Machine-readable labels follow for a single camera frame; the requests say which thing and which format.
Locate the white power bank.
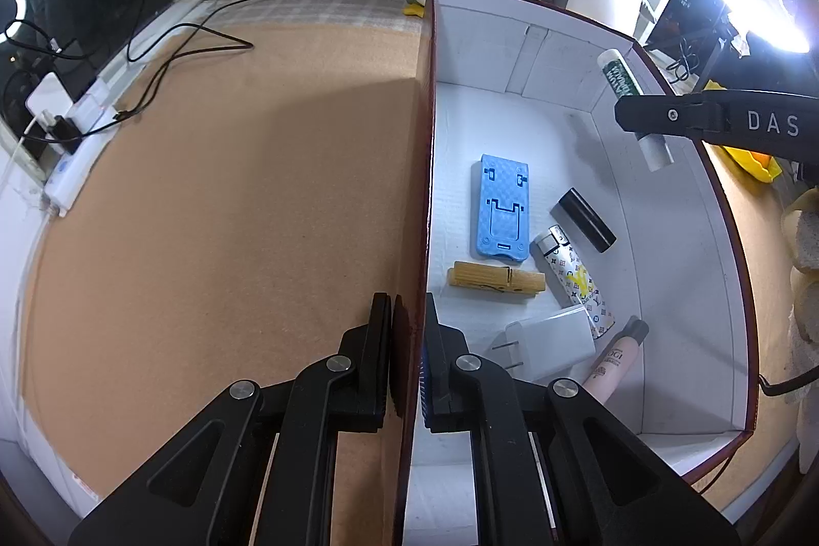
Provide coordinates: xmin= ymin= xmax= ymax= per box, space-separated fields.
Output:
xmin=26 ymin=71 xmax=70 ymax=128

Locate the pale pink cosmetic tube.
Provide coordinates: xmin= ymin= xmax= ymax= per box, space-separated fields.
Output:
xmin=579 ymin=316 xmax=650 ymax=409

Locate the white green lip balm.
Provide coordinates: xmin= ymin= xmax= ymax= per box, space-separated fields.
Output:
xmin=597 ymin=49 xmax=676 ymax=172

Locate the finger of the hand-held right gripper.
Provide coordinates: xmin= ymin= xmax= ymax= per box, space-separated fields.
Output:
xmin=614 ymin=91 xmax=731 ymax=145

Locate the blue folding phone stand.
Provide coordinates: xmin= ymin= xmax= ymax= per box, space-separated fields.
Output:
xmin=472 ymin=154 xmax=532 ymax=266

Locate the white cardboard box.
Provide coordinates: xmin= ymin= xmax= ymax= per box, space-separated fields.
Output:
xmin=397 ymin=0 xmax=762 ymax=546

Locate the wooden clothespin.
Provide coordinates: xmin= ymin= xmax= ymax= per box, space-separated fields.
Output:
xmin=446 ymin=260 xmax=547 ymax=300

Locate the tan felt mat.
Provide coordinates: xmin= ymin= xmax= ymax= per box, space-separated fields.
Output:
xmin=19 ymin=21 xmax=801 ymax=521

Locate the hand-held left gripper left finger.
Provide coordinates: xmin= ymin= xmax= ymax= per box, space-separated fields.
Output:
xmin=67 ymin=292 xmax=412 ymax=546

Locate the white patterned lighter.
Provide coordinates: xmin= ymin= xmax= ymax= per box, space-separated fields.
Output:
xmin=530 ymin=225 xmax=616 ymax=341

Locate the pale lumpy object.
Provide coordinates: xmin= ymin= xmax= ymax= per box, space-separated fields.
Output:
xmin=784 ymin=188 xmax=819 ymax=368

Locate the ring light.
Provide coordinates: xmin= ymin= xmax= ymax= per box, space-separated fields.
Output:
xmin=0 ymin=0 xmax=28 ymax=41

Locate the long black cable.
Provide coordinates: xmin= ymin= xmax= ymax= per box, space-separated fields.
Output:
xmin=112 ymin=0 xmax=404 ymax=125

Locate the yellow plastic tray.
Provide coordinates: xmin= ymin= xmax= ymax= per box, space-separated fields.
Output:
xmin=704 ymin=80 xmax=783 ymax=182

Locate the white wall charger plug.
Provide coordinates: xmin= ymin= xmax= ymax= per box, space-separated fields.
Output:
xmin=492 ymin=306 xmax=597 ymax=384

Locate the plaid cloth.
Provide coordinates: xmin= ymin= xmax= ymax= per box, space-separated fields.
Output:
xmin=205 ymin=0 xmax=426 ymax=35

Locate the black plastic cylinder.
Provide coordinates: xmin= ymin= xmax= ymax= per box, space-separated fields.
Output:
xmin=550 ymin=188 xmax=617 ymax=254

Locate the thick black cable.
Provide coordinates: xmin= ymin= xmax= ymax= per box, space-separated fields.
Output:
xmin=758 ymin=354 xmax=819 ymax=400

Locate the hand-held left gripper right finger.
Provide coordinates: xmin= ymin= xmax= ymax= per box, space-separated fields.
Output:
xmin=419 ymin=293 xmax=743 ymax=546

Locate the white power strip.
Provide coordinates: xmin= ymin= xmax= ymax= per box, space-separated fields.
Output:
xmin=44 ymin=78 xmax=122 ymax=217

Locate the black plug adapter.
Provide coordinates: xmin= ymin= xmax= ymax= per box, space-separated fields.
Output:
xmin=48 ymin=116 xmax=85 ymax=154

